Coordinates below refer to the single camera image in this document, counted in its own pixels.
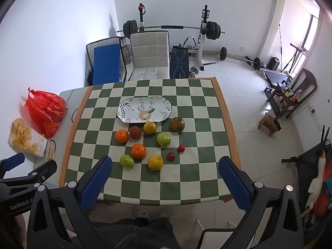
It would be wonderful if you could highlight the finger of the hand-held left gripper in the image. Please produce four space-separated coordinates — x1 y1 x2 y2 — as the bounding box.
0 153 26 173
0 159 57 195

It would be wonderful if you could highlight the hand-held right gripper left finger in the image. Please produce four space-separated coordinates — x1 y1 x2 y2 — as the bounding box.
27 156 113 249

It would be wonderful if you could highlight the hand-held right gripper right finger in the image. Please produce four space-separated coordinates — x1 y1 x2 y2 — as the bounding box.
218 156 304 249

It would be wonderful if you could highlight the green apple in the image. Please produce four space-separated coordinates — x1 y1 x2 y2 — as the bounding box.
120 154 135 168
156 132 171 146

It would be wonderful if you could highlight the orange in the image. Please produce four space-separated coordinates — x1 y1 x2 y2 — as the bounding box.
131 143 147 159
115 129 129 144

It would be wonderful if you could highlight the yellow pear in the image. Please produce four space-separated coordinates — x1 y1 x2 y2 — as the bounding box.
147 155 164 171
143 122 157 135

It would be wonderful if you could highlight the small brown fruit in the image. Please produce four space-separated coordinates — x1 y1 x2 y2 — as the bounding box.
129 126 142 140

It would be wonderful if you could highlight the large brown fruit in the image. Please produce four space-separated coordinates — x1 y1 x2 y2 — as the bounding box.
170 117 185 132

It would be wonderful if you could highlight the oval floral plate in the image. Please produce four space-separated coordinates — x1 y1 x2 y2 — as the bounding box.
117 96 174 123

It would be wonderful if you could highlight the chips packet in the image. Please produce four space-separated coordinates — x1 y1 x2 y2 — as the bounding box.
8 118 56 159

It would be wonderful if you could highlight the green checkered tablecloth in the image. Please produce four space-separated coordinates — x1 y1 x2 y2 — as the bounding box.
59 77 242 206

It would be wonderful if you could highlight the red plastic bag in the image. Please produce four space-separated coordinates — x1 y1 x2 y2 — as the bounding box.
24 87 66 139

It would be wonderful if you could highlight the small wooden stool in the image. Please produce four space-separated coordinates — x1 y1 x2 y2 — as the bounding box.
257 113 282 137

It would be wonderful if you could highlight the white plush goose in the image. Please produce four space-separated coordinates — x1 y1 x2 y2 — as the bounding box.
302 152 326 214

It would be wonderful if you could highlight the orange cloth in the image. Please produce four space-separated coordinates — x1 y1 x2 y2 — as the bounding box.
314 176 332 221

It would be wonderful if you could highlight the treadmill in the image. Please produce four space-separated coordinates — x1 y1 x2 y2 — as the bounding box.
261 43 309 87

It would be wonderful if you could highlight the chair with blue cushion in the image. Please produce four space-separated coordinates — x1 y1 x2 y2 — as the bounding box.
86 37 127 85

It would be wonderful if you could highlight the dark wooden chair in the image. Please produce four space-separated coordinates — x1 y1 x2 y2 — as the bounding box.
266 68 317 121

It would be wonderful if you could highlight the black speaker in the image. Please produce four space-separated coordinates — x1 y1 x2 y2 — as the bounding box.
268 57 281 71

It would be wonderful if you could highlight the clear water jug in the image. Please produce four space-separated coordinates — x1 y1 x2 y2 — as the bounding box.
122 44 133 65

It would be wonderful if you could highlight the long barbell with small plates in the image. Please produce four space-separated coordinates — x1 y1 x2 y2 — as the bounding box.
220 47 261 70

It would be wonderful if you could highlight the white barbell rack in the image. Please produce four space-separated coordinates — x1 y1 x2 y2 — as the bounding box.
137 3 210 72

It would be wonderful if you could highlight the black blue sit-up board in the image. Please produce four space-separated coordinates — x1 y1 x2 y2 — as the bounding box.
170 45 190 79

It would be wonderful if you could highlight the white padded chair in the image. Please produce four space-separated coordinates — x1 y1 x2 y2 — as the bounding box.
127 31 171 81

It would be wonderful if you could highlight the barbell with black plates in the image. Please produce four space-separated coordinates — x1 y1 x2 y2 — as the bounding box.
116 20 226 40

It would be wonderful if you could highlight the white metal chair frame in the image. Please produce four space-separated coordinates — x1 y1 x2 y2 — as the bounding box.
194 218 242 249

